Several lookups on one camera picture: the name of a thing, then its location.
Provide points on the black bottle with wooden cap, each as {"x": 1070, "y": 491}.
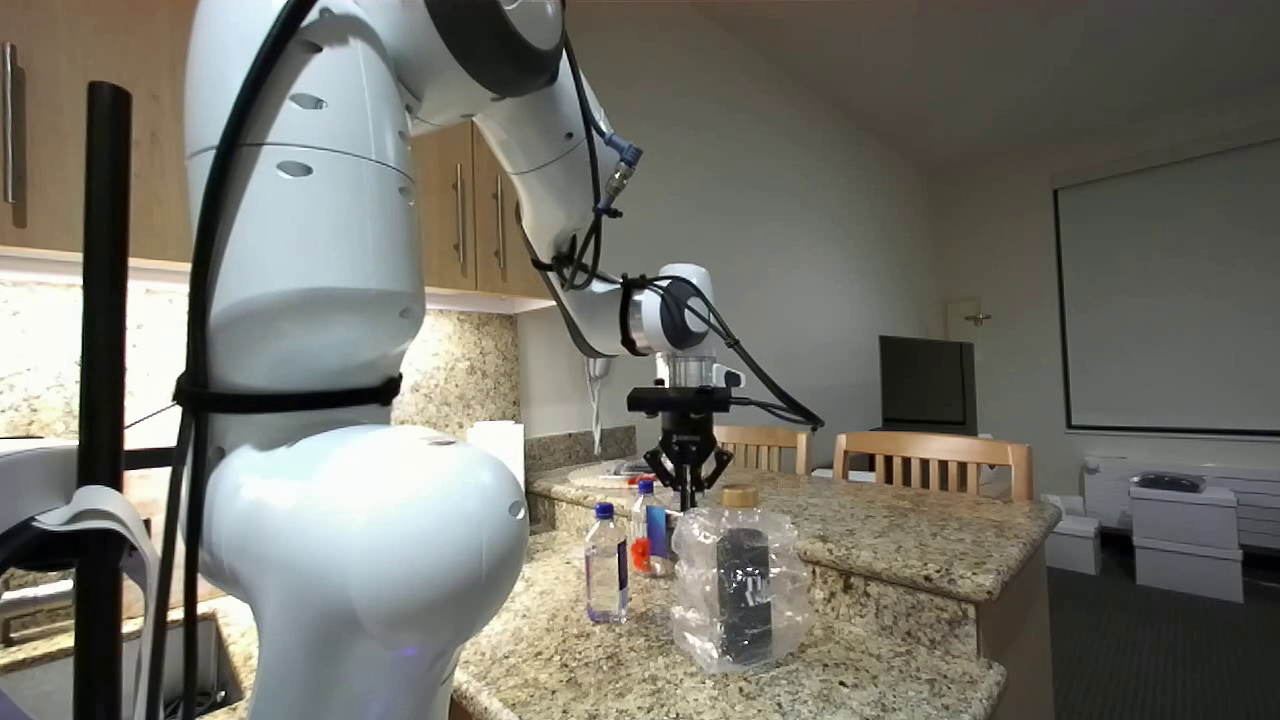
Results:
{"x": 746, "y": 576}

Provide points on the clear plastic bag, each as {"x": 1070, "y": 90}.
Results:
{"x": 695, "y": 605}

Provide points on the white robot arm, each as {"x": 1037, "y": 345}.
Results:
{"x": 368, "y": 554}

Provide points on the white printer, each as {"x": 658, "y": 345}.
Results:
{"x": 1191, "y": 525}

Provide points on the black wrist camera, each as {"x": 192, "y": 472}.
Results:
{"x": 677, "y": 400}

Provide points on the white projector screen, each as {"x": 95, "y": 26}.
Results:
{"x": 1169, "y": 293}

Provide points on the black vertical pole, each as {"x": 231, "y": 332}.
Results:
{"x": 101, "y": 393}

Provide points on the fiji water bottle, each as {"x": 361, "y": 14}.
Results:
{"x": 650, "y": 543}
{"x": 604, "y": 569}

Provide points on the right Fiji water bottle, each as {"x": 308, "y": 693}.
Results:
{"x": 650, "y": 543}

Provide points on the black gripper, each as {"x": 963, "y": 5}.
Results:
{"x": 684, "y": 456}

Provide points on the wooden chair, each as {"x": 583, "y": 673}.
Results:
{"x": 766, "y": 444}
{"x": 936, "y": 462}

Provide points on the black television screen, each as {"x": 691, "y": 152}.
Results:
{"x": 924, "y": 387}

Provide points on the left Fiji water bottle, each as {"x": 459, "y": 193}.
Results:
{"x": 604, "y": 569}

